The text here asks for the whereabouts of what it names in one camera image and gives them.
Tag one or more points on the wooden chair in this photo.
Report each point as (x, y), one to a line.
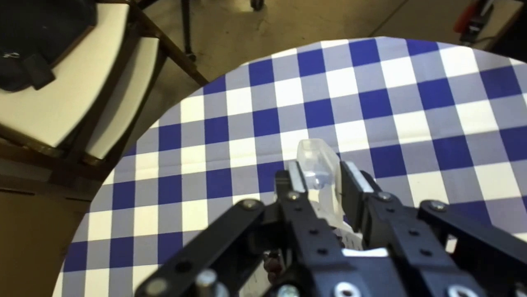
(66, 99)

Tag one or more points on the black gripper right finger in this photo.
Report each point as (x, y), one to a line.
(438, 248)

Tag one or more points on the blue white checkered tablecloth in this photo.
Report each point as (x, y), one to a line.
(384, 109)

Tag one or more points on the clear plastic measuring jug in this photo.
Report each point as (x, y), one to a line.
(318, 165)

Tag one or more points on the black clamp orange tip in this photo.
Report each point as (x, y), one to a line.
(475, 19)

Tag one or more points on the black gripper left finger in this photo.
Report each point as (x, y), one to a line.
(219, 248)

